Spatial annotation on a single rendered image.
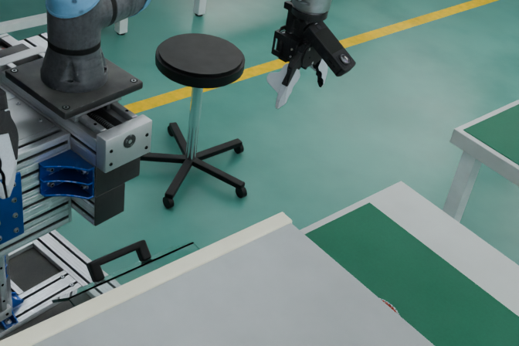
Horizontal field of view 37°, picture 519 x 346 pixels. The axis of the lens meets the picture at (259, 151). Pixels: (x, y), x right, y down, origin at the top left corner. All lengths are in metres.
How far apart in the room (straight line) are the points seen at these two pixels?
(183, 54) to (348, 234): 1.26
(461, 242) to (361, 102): 2.02
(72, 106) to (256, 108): 2.08
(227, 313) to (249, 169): 2.43
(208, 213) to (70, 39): 1.48
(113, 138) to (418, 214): 0.82
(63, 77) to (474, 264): 1.06
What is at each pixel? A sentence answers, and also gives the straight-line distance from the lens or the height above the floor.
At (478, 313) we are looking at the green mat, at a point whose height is 0.75.
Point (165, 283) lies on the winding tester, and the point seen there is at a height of 1.32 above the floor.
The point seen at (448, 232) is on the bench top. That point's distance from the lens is 2.03.
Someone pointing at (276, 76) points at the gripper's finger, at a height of 1.21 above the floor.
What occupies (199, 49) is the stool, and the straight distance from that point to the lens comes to 3.00.
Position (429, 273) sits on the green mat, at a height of 0.75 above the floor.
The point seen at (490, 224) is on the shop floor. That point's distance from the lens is 3.39.
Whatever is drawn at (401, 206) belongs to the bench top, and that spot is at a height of 0.75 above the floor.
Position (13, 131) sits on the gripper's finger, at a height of 1.31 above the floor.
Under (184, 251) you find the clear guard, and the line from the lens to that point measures 1.34.
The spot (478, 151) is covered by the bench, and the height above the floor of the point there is 0.73.
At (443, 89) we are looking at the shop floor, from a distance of 4.25.
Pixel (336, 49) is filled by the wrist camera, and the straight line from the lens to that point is 1.52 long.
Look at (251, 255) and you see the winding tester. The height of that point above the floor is 1.32.
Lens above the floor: 1.98
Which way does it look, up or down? 35 degrees down
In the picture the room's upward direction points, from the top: 9 degrees clockwise
